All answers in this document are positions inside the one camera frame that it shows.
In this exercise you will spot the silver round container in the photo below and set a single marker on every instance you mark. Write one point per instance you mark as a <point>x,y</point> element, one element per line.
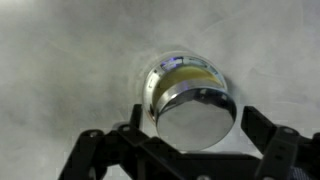
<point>176,75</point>

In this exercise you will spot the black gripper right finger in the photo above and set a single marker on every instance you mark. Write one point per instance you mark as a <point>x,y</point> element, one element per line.
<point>287,155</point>

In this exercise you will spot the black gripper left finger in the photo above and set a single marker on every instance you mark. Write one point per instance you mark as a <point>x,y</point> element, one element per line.
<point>139,156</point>

